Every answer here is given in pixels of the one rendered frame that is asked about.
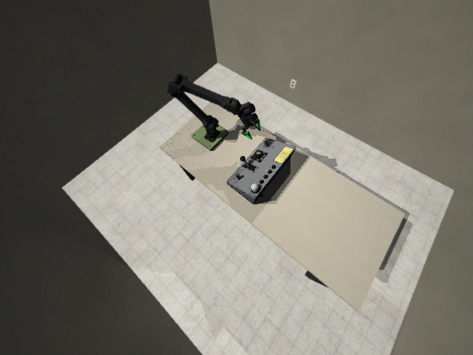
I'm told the light grey control panel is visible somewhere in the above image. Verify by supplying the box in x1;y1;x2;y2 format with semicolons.
226;138;296;205

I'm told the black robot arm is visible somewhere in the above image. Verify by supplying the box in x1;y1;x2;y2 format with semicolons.
167;73;258;142

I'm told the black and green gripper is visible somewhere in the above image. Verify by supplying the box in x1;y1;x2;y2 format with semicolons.
242;119;260;140

